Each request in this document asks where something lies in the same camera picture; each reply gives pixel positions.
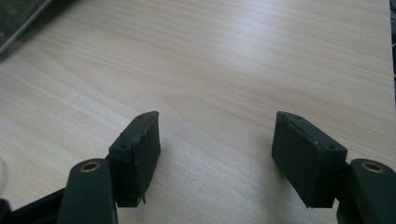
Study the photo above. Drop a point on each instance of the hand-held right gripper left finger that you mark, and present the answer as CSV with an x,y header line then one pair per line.
x,y
135,161

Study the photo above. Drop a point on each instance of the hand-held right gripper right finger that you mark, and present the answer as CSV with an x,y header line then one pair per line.
x,y
300,161

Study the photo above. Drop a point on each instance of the grey metal bar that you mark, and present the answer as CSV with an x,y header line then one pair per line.
x,y
24,26

